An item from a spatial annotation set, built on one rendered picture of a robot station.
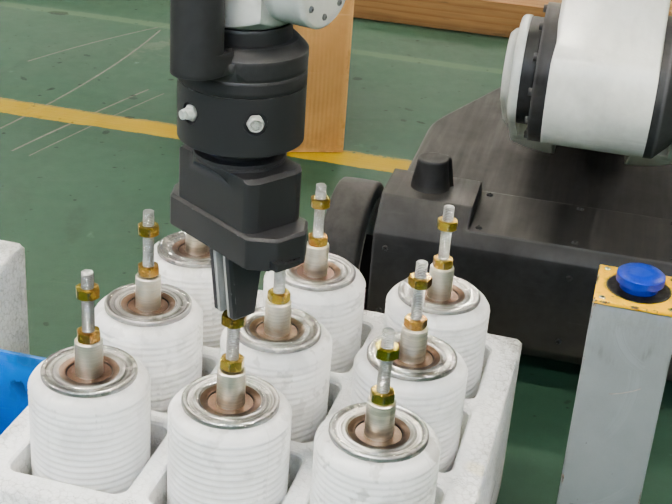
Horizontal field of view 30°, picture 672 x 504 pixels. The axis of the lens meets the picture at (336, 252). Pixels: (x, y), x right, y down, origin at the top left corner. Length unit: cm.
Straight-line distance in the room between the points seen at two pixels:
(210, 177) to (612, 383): 40
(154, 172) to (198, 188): 114
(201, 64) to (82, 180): 121
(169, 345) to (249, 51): 34
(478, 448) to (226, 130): 39
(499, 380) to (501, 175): 53
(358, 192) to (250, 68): 69
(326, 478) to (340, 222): 57
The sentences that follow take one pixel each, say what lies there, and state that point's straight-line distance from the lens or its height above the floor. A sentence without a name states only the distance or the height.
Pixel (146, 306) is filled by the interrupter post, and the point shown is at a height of 26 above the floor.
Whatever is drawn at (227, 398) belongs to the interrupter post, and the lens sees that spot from 96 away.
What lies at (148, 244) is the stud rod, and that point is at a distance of 108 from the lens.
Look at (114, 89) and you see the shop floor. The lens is 240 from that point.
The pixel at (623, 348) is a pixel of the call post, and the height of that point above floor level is 27.
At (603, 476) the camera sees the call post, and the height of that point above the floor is 15.
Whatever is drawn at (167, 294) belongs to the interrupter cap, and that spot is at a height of 25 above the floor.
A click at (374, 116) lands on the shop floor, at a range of 232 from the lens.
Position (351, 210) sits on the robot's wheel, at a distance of 146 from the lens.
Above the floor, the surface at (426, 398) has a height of 24.
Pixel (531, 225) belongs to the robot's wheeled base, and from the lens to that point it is 147.
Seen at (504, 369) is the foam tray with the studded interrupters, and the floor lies 18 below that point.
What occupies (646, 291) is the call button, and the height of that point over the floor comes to 32.
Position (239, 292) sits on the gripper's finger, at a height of 35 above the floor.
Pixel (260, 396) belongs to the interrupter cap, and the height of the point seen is 25.
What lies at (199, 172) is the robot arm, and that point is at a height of 44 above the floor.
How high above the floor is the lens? 79
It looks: 26 degrees down
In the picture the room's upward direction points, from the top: 4 degrees clockwise
